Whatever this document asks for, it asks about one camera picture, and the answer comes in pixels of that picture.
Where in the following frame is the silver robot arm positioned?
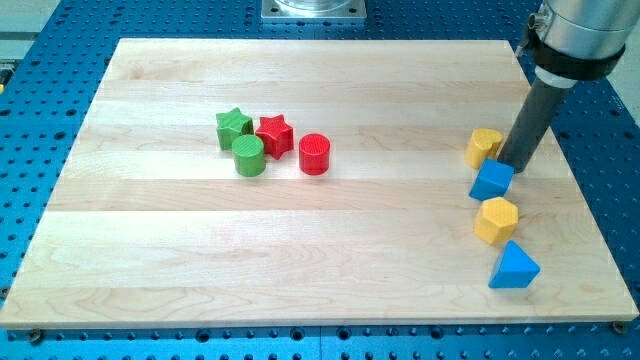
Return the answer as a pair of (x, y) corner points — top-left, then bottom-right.
(515, 0), (639, 89)

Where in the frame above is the yellow heart block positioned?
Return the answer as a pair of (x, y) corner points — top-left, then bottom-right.
(465, 128), (503, 169)

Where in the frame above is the red cylinder block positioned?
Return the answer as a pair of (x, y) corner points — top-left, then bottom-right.
(299, 133), (331, 175)

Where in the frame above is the red star block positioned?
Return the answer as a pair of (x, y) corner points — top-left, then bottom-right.
(255, 114), (294, 160)

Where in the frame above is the green cylinder block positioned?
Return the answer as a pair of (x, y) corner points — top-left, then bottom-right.
(232, 134), (266, 177)

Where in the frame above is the green star block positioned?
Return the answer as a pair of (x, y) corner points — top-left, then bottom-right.
(216, 108), (254, 150)

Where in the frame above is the blue cube block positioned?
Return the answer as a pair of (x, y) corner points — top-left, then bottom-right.
(469, 159), (515, 201)

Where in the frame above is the light wooden board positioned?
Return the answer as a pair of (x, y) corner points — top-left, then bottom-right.
(1, 38), (638, 329)

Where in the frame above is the yellow hexagon block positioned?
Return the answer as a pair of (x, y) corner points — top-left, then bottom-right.
(473, 197), (519, 245)

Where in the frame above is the blue triangle block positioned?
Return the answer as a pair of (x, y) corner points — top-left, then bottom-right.
(488, 240), (541, 289)

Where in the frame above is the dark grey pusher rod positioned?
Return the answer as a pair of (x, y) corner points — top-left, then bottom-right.
(498, 77), (575, 173)

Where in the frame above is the blue perforated breadboard table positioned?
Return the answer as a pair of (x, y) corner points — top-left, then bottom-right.
(1, 0), (639, 359)

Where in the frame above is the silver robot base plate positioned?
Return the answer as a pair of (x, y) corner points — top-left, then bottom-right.
(261, 0), (367, 20)

